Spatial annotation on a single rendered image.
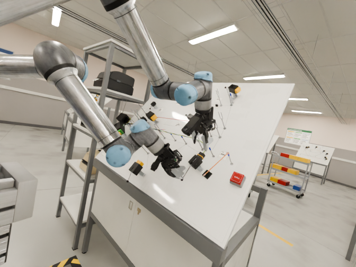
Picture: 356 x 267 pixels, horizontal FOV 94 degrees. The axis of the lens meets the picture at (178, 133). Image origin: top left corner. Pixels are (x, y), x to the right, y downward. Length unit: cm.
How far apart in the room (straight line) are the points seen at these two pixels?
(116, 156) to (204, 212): 48
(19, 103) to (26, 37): 223
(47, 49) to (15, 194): 42
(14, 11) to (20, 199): 35
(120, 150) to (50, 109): 754
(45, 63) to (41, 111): 743
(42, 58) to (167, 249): 96
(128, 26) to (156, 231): 96
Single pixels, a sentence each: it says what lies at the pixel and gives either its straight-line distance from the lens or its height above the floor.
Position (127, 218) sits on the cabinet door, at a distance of 126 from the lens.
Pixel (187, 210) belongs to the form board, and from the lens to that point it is 87.
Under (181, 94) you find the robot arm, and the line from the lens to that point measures 60.
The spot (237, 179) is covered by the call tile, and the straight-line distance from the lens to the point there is 83.
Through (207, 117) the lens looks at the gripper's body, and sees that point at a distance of 78.
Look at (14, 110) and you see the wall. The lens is 811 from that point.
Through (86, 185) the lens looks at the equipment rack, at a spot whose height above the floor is 60.
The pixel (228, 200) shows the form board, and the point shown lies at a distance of 83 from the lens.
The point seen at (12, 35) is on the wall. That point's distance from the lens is 827.
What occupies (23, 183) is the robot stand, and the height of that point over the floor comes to 111.
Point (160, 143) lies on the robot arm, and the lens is 73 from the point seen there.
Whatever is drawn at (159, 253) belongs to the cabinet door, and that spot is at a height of 60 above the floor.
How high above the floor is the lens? 131
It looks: 4 degrees down
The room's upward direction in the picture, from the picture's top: 12 degrees clockwise
